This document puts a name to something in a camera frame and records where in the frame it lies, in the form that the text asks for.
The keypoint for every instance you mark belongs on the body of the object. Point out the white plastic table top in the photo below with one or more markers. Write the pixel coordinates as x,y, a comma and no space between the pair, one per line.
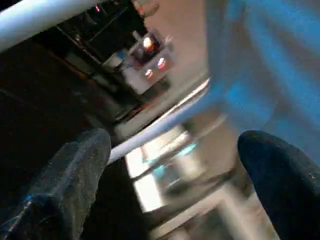
270,65

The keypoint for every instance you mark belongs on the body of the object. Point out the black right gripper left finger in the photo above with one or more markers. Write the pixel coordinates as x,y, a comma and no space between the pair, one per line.
55,195

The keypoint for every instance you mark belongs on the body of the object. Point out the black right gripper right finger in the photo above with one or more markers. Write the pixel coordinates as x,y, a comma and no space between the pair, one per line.
287,195

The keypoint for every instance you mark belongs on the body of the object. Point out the white plastic table leg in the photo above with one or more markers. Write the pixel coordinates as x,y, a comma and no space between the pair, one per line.
35,20
160,125

